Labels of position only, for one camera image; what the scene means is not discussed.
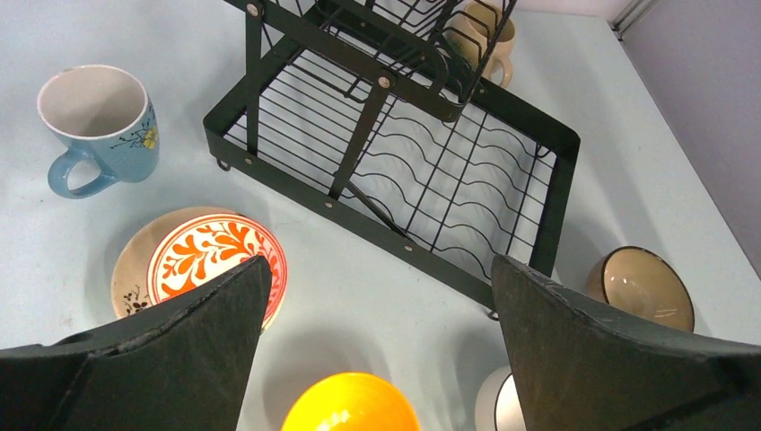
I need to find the white two-handled soup bowl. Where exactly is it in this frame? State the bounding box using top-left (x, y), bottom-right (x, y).
top-left (474, 366), bottom-right (527, 431)

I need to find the yellow orange bowl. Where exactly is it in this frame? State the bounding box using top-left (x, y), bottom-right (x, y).
top-left (281, 372), bottom-right (421, 430)

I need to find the blue floral mug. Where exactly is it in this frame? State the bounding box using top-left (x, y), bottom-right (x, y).
top-left (36, 65), bottom-right (160, 199)

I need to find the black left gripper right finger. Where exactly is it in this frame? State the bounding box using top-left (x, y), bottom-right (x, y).
top-left (491, 255), bottom-right (760, 430)

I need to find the black wire dish rack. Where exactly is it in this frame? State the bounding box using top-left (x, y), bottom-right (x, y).
top-left (204, 1), bottom-right (581, 307)

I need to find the beige saucer plate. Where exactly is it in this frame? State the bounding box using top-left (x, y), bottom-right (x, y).
top-left (110, 207), bottom-right (236, 319)

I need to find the beige ceramic mug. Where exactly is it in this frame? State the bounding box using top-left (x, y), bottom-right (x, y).
top-left (443, 1), bottom-right (516, 88)

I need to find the orange patterned white bowl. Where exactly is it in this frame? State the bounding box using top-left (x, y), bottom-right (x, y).
top-left (145, 213), bottom-right (288, 330)

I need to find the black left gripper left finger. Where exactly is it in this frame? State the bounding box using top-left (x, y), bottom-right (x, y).
top-left (1, 256), bottom-right (272, 430)

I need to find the tan bowl with dark rim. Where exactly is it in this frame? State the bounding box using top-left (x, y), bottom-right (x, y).
top-left (586, 245), bottom-right (695, 332)

